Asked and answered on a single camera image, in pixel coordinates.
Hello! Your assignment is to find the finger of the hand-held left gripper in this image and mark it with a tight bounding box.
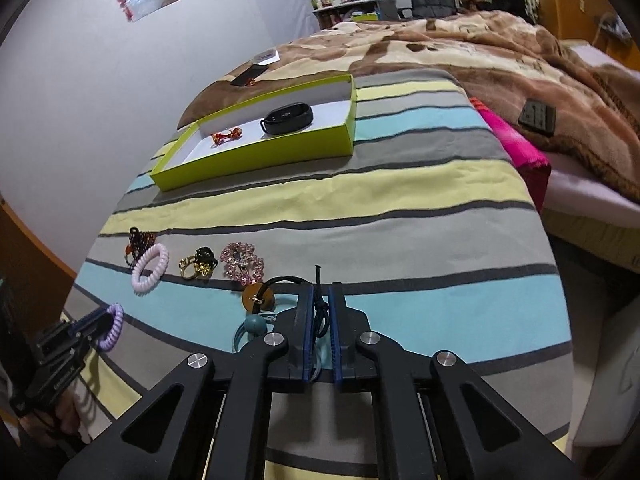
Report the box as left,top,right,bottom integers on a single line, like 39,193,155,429
65,306,115,337
79,326,109,349

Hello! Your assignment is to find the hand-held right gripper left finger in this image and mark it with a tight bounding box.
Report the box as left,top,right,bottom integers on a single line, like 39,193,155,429
57,282,319,480

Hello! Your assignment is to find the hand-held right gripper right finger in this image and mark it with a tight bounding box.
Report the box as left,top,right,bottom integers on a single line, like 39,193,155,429
327,282,576,480

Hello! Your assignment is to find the purple spiral hair tie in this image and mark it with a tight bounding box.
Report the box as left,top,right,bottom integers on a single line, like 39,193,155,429
97,302,124,352

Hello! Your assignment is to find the teal bead hair tie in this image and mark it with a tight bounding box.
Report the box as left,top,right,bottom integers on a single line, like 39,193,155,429
232,310,335,386

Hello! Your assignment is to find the disc pendant with black cord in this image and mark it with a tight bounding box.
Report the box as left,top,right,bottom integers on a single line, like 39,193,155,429
241,265,332,346

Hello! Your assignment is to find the pink spiral hair tie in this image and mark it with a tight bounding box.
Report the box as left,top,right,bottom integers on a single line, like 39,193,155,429
131,243,169,295

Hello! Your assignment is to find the dark beaded bracelet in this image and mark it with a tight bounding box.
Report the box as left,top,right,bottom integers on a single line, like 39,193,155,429
122,226,157,267

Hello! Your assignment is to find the pink rhinestone brooch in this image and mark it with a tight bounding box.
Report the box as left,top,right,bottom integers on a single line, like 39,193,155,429
220,242,265,285

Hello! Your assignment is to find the gold ring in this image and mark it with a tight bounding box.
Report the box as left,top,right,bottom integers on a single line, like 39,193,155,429
179,255,213,280

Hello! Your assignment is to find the green cardboard box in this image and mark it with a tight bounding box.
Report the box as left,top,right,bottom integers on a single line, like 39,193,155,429
150,74,358,192

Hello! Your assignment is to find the person's left hand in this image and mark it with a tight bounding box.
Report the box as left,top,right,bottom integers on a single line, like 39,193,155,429
19,384,83,450

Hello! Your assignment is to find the striped bed sheet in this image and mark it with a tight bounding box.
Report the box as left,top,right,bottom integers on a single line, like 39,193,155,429
60,67,573,480

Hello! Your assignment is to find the black smart band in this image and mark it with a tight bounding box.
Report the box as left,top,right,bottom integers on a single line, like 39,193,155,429
260,103,316,136

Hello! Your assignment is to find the pink knitted cloth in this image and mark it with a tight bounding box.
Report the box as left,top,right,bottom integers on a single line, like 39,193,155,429
470,97,552,213

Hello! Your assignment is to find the black smartphone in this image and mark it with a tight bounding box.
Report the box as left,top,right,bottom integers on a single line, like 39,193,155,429
230,63,268,87

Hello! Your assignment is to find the pale pink mattress sheet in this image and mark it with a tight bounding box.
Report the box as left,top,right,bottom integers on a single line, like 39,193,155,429
542,40,640,226

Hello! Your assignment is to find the brown patterned blanket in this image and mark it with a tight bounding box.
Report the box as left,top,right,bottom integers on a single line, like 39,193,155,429
177,10,640,198

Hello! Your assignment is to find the black remote control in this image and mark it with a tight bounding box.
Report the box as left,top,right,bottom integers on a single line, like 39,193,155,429
517,99,557,136

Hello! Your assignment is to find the white desk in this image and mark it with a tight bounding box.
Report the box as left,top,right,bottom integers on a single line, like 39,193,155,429
312,0,398,31

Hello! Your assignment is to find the dark clothing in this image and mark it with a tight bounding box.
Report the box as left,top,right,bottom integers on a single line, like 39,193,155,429
492,0,538,23

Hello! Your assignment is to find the orange bead hair tie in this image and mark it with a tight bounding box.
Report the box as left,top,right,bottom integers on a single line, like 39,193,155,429
210,127,244,148

